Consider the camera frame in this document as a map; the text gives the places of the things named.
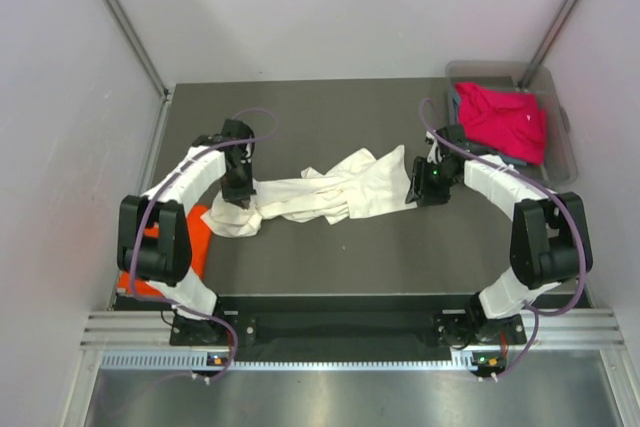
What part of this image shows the grey slotted cable duct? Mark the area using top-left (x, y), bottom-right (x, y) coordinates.
top-left (100, 350), bottom-right (501, 372)

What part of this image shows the pink t shirt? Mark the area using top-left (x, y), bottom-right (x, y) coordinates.
top-left (455, 82), bottom-right (547, 165)

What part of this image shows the orange folded t shirt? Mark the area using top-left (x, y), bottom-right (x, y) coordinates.
top-left (117, 196), bottom-right (212, 298)

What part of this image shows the white t shirt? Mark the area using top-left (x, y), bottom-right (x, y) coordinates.
top-left (201, 145), bottom-right (417, 238)

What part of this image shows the blue t shirt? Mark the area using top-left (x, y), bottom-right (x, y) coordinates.
top-left (450, 89), bottom-right (529, 168)

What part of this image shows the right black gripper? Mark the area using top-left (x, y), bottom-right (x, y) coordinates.
top-left (405, 157), bottom-right (458, 207)

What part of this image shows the aluminium frame rail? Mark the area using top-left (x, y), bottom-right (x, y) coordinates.
top-left (80, 309), bottom-right (624, 350)

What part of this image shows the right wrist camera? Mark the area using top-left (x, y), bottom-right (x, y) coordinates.
top-left (425, 131), bottom-right (442, 164)

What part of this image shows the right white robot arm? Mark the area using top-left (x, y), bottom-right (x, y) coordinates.
top-left (406, 126), bottom-right (593, 343)

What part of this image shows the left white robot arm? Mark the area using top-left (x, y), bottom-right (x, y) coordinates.
top-left (116, 119), bottom-right (255, 344)

